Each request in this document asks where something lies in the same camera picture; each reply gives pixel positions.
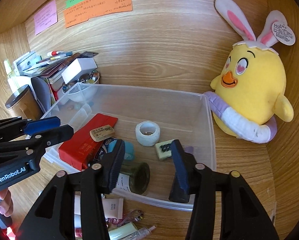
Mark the brown ceramic mug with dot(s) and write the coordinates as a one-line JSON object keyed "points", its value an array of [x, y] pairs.
{"points": [[22, 102]]}

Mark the red box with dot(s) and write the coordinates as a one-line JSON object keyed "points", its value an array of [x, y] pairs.
{"points": [[79, 147]]}

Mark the dark green glass bottle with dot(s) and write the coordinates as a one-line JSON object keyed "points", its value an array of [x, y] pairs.
{"points": [[139, 177]]}

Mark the clear plastic storage box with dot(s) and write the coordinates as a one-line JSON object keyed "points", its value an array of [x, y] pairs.
{"points": [[164, 110]]}

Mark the clear bowl of marbles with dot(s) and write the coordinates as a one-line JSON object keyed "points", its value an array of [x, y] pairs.
{"points": [[82, 90]]}

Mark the blue tape roll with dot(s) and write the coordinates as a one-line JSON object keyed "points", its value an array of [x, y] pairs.
{"points": [[129, 150]]}

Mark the pink cream tube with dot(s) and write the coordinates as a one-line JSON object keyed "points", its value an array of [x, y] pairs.
{"points": [[112, 208]]}

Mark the white rectangular box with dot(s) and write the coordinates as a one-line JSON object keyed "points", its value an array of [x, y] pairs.
{"points": [[79, 68]]}

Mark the orange sticky note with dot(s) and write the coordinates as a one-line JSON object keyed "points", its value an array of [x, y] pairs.
{"points": [[97, 10]]}

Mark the yellow chick plush toy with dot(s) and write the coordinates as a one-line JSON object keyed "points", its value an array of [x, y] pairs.
{"points": [[254, 87]]}

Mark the floral resin tile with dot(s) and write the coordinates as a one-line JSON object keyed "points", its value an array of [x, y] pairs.
{"points": [[163, 151]]}

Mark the beige eraser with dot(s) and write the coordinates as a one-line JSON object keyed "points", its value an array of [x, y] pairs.
{"points": [[102, 132]]}

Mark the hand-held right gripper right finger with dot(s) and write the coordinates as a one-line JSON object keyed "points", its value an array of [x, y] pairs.
{"points": [[180, 166]]}

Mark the person's left hand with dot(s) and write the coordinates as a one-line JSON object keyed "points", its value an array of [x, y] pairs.
{"points": [[5, 205]]}

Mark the purple tube with black cap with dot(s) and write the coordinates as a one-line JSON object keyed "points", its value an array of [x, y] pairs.
{"points": [[179, 195]]}

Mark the white bandage roll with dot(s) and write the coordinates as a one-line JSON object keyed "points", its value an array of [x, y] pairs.
{"points": [[148, 138]]}

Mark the red and white marker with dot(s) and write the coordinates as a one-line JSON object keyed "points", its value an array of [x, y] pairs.
{"points": [[55, 53]]}

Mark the dark printed card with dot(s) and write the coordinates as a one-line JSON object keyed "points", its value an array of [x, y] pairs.
{"points": [[101, 152]]}

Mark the grey curved case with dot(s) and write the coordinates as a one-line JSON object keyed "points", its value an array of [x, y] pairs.
{"points": [[40, 93]]}

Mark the stack of books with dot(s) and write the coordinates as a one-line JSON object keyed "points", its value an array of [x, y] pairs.
{"points": [[52, 67]]}

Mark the pink sticky note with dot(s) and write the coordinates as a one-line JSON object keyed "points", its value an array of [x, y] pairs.
{"points": [[45, 17]]}

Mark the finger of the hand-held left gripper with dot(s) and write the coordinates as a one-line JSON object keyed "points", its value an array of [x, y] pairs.
{"points": [[57, 135], [42, 125]]}

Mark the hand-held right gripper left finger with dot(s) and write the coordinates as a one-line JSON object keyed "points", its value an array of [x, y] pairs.
{"points": [[117, 165]]}

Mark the pale green tube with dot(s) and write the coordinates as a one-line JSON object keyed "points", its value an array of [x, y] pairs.
{"points": [[122, 232]]}

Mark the pale spray bottle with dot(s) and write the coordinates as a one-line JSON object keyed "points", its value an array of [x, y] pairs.
{"points": [[10, 75]]}

